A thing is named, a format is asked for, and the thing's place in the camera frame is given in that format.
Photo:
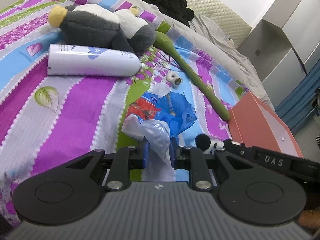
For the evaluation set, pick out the large penguin plush toy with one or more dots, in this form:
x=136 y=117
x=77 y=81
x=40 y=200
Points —
x=94 y=26

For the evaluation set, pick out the grey duvet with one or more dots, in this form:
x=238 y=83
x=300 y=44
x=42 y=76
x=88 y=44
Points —
x=206 y=35

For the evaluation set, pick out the clear plastic bag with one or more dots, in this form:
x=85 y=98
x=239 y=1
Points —
x=156 y=132

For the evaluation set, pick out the grey white wardrobe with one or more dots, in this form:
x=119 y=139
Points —
x=284 y=46

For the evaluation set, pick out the cream quilted headboard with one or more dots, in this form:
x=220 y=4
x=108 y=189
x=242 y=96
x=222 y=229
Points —
x=231 y=23

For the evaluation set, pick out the blue curtain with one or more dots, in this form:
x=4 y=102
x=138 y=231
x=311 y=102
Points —
x=302 y=103

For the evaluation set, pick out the colourful striped bed sheet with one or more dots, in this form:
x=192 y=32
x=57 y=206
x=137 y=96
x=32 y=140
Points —
x=47 y=121

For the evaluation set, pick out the blue plastic snack bag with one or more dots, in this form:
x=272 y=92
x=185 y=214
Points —
x=173 y=108

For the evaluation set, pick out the orange cardboard box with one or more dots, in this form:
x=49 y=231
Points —
x=255 y=124

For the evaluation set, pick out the green long massage stick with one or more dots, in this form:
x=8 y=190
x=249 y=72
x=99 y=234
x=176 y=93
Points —
x=165 y=44

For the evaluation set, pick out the white spray can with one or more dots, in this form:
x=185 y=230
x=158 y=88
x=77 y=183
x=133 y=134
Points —
x=65 y=59

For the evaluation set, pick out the small white cap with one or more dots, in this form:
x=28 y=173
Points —
x=174 y=79

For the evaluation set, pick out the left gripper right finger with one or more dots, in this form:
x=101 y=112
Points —
x=193 y=160

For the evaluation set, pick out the small panda plush toy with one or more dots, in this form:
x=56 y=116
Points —
x=209 y=145

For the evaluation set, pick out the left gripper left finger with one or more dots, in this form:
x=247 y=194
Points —
x=123 y=161

